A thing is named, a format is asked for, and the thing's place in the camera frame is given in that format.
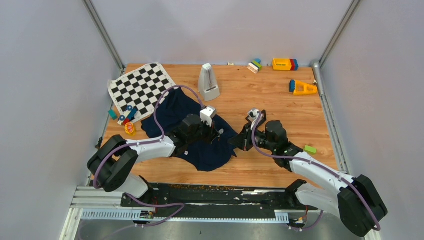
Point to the blue red toy car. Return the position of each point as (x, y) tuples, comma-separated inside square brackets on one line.
[(127, 115)]

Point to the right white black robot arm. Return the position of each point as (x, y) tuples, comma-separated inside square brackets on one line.
[(354, 200)]

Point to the navy blue garment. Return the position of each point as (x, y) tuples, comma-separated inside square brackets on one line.
[(203, 156)]

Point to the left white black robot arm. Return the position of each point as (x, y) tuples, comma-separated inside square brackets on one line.
[(111, 166)]

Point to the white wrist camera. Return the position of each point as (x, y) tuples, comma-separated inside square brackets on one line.
[(207, 114), (253, 115)]

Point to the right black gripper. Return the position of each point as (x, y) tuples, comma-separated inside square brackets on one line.
[(243, 140)]

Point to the yellow toy block bin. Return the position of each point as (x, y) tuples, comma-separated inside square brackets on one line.
[(282, 64)]

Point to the yellow red toy piece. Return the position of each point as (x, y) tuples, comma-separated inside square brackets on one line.
[(130, 129)]

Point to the red blue block pair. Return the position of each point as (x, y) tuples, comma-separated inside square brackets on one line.
[(294, 65)]

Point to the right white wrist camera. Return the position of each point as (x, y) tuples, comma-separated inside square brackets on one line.
[(253, 115)]

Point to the green toy block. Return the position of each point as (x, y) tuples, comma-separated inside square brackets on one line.
[(310, 149)]

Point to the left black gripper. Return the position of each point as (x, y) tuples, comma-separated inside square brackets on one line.
[(212, 133)]

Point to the black white checkerboard mat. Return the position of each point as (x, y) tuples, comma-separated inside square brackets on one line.
[(141, 89)]

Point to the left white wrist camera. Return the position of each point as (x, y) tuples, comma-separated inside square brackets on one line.
[(207, 114)]

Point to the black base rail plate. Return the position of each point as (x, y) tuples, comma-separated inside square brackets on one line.
[(223, 202)]

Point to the white green blue block stack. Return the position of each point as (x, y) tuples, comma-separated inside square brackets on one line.
[(255, 65)]

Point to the white metronome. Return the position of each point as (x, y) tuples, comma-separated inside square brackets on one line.
[(207, 83)]

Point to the teal toy block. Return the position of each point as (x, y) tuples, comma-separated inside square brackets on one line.
[(112, 114)]

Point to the grey corner pipe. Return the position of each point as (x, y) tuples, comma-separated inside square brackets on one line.
[(316, 67)]

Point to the yellow blue toy wedge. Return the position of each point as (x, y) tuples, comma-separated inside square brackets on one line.
[(299, 88)]

